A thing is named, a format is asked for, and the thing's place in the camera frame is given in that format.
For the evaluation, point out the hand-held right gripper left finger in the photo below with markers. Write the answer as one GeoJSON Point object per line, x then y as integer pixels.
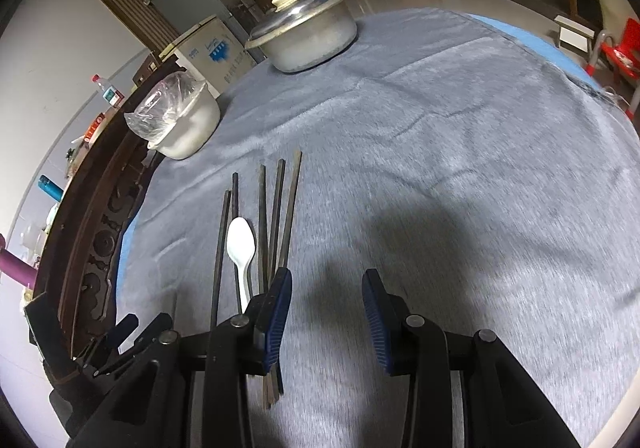
{"type": "Point", "coordinates": [277, 323]}

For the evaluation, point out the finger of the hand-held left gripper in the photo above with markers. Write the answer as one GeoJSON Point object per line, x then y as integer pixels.
{"type": "Point", "coordinates": [120, 333]}
{"type": "Point", "coordinates": [150, 330]}

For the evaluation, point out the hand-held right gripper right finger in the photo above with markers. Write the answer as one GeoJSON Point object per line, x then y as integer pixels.
{"type": "Point", "coordinates": [376, 323]}

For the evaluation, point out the white plastic spoon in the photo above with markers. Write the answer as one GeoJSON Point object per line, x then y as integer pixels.
{"type": "Point", "coordinates": [241, 243]}

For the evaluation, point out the purple bottle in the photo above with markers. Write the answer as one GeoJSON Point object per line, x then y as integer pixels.
{"type": "Point", "coordinates": [15, 263]}

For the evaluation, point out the carved wooden table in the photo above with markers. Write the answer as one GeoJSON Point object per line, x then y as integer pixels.
{"type": "Point", "coordinates": [95, 208]}

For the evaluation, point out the teal bottle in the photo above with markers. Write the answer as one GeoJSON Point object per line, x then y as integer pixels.
{"type": "Point", "coordinates": [50, 188]}

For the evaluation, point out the grey tablecloth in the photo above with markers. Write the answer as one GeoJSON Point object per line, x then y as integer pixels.
{"type": "Point", "coordinates": [425, 152]}

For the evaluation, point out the white inner pot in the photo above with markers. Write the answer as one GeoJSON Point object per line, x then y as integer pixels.
{"type": "Point", "coordinates": [192, 127]}

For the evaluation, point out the red-capped water bottle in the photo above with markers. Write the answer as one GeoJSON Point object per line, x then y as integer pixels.
{"type": "Point", "coordinates": [109, 91]}

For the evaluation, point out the white chest freezer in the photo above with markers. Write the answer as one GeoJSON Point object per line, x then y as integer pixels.
{"type": "Point", "coordinates": [215, 52]}

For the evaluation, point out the metal pot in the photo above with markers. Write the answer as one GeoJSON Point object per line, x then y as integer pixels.
{"type": "Point", "coordinates": [315, 45]}

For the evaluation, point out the metal pot lid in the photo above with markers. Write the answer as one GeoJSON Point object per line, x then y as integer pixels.
{"type": "Point", "coordinates": [300, 10]}

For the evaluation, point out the blue table cover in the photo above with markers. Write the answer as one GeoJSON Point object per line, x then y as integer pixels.
{"type": "Point", "coordinates": [540, 47]}

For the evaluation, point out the white stool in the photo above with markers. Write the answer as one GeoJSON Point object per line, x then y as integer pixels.
{"type": "Point", "coordinates": [572, 35]}

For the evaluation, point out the red plastic chair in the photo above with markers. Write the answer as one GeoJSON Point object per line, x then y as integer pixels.
{"type": "Point", "coordinates": [620, 57]}

